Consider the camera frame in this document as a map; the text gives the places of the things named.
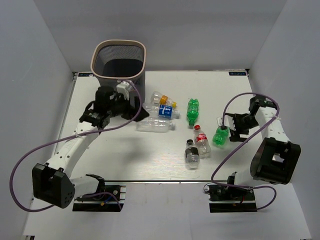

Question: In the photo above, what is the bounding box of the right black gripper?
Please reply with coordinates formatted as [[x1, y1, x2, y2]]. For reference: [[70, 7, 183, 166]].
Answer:
[[228, 113, 260, 143]]

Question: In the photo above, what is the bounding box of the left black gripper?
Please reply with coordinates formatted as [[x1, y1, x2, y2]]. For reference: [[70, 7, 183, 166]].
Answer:
[[107, 92, 150, 123]]

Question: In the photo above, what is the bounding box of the green bottle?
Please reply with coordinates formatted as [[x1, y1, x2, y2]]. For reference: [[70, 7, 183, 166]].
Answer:
[[212, 126, 230, 149], [186, 98, 199, 127]]

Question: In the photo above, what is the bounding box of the clear bottle orange cap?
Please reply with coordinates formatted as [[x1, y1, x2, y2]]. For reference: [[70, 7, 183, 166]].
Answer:
[[150, 91, 177, 109]]

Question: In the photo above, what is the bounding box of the clear unlabelled plastic bottle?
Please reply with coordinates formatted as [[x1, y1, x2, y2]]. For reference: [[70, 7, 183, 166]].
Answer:
[[136, 117, 176, 133]]

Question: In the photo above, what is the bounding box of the clear bottle blue label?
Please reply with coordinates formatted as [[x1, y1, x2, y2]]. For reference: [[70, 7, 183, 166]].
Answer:
[[142, 103, 180, 120]]

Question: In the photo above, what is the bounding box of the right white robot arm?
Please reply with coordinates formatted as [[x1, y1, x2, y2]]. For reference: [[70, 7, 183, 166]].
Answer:
[[224, 96, 301, 200]]

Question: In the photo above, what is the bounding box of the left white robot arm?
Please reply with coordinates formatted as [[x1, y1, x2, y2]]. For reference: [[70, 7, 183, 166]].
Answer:
[[32, 81, 146, 209]]

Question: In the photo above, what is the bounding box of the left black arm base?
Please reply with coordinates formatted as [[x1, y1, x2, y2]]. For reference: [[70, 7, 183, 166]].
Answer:
[[72, 182, 126, 213]]

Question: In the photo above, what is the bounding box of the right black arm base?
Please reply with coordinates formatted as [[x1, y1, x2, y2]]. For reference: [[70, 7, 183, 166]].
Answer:
[[203, 183, 258, 213]]

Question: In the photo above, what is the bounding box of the grey mesh waste bin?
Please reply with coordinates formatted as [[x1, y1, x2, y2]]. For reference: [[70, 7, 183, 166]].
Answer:
[[90, 39, 147, 102]]

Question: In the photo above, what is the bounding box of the clear bottle red label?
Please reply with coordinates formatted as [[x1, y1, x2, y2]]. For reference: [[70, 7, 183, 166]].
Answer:
[[194, 125, 211, 158]]

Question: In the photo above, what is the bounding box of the clear bottle black label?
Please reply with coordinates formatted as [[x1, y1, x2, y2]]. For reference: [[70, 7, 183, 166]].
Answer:
[[185, 139, 200, 169]]

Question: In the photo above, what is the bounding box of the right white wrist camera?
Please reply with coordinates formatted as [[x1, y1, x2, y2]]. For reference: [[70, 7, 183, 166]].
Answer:
[[216, 116, 229, 128]]

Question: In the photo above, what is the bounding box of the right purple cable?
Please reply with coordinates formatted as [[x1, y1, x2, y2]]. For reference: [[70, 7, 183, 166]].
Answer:
[[210, 92, 281, 210]]

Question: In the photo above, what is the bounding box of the purple cable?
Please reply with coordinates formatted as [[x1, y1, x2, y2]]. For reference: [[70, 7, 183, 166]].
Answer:
[[9, 79, 144, 213], [210, 92, 281, 210]]

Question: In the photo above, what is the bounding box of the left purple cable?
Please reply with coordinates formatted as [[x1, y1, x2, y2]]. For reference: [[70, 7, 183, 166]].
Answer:
[[9, 79, 144, 213]]

